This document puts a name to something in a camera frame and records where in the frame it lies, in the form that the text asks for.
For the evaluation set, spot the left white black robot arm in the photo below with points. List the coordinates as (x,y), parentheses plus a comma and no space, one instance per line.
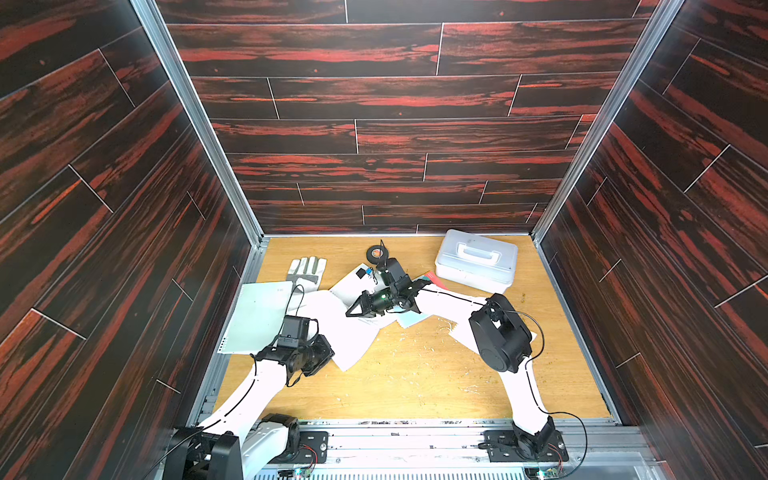
(237,441)

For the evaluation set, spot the white grey work glove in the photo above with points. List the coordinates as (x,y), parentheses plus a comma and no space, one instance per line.
(307,272)

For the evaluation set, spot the black tape roll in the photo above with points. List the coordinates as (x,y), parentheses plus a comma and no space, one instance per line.
(377,254)

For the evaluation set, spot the large white spiral notebook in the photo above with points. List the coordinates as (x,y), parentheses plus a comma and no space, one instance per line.
(349,337)

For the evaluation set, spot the small teal cover notebook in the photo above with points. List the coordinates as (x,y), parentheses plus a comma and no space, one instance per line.
(425,301)

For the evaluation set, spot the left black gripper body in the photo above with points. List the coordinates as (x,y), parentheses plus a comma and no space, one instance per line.
(314,355)

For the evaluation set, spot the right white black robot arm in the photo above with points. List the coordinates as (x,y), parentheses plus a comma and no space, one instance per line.
(498,333)

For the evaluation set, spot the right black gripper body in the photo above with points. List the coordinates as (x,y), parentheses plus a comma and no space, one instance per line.
(396,275)

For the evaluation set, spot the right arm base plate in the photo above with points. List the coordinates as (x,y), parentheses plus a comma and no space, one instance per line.
(519,446)

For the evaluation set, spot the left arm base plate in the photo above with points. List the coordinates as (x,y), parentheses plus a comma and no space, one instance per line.
(312,447)

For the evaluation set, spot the white plastic storage box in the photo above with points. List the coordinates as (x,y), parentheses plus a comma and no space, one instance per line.
(477,261)

